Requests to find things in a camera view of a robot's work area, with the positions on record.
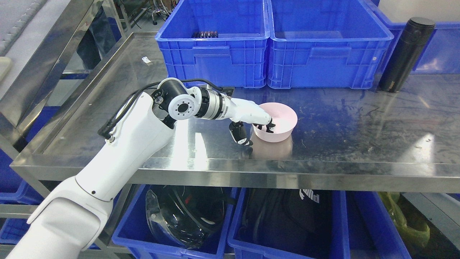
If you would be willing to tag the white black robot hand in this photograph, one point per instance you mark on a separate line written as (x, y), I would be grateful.
(241, 111)

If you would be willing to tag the pink ikea bowl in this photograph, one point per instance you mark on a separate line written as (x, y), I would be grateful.
(284, 118)

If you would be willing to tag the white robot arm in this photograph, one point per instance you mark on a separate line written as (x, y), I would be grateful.
(73, 215)

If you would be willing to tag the stainless steel table shelf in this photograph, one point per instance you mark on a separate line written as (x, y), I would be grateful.
(366, 140)

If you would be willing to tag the blue plastic bin left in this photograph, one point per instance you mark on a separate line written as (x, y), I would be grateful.
(222, 41)

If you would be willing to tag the blue plastic bin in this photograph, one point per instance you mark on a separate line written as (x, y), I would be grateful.
(324, 43)
(222, 41)

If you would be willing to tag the black helmet with visor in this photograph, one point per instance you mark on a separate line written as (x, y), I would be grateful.
(186, 215)

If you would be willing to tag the blue plastic bin right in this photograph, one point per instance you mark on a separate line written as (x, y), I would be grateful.
(324, 43)

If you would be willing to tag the black puma bag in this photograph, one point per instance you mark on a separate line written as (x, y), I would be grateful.
(295, 221)

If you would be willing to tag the blue bin holding helmet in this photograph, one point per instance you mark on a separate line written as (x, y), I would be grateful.
(134, 233)

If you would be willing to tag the blue bin holding bag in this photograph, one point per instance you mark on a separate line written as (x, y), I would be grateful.
(339, 248)

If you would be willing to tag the blue bin lower right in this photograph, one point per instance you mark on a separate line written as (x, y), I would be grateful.
(444, 237)

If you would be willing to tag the black thermos bottle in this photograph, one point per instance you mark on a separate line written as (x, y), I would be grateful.
(411, 43)

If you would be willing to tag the stainless steel rack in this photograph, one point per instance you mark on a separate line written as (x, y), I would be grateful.
(40, 52)

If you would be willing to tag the yellow green bag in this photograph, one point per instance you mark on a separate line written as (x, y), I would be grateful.
(410, 224)

